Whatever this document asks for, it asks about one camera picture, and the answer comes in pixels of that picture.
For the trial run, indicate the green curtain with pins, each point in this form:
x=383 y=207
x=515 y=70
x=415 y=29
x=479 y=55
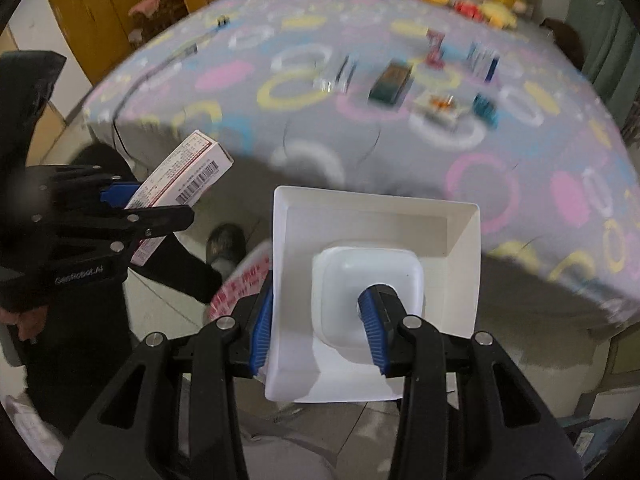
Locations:
x=605 y=50

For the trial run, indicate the person's left hand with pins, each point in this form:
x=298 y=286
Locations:
x=22 y=321

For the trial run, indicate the yellow wooden wardrobe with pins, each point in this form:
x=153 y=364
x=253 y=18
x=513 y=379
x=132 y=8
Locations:
x=95 y=5

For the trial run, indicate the blue and white box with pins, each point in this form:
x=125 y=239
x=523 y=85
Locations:
x=482 y=60

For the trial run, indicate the grey blanket with coloured rings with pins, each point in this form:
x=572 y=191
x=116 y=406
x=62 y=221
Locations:
x=400 y=160

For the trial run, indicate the white and red carton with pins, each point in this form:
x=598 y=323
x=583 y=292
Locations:
x=187 y=172

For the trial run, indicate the small blue packet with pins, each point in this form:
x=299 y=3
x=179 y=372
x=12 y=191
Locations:
x=485 y=109

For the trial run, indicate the red and white plastic bag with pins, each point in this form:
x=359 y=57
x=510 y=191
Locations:
x=240 y=280

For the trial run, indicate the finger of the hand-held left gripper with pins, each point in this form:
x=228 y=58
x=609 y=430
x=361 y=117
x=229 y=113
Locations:
x=150 y=219
x=119 y=194

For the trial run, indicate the red snack packet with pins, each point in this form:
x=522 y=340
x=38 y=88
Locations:
x=435 y=47

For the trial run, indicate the small red plush toy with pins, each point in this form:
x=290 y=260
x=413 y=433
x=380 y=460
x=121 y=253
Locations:
x=467 y=8

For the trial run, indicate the person's dark shoe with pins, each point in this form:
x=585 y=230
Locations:
x=227 y=249

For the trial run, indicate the orange and white snack packet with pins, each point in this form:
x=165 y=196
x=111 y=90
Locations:
x=440 y=106

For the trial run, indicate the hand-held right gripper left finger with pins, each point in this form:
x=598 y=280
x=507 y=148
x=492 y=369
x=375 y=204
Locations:
x=262 y=332

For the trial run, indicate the white square plastic bin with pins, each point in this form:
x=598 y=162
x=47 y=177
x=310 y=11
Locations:
x=350 y=225

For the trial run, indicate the yellow duck plush toy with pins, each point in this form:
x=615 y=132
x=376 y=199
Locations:
x=497 y=14

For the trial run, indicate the pink and maroon cloth pile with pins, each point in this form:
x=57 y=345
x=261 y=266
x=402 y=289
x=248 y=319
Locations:
x=150 y=10

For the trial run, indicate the brown chair back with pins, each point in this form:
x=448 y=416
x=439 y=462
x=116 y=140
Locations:
x=567 y=40

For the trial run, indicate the dark green box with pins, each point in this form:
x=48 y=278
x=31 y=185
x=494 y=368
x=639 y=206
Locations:
x=390 y=82

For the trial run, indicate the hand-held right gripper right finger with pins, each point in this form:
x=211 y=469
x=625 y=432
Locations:
x=372 y=330

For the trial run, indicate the white printed paper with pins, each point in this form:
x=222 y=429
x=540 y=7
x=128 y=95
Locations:
x=27 y=422

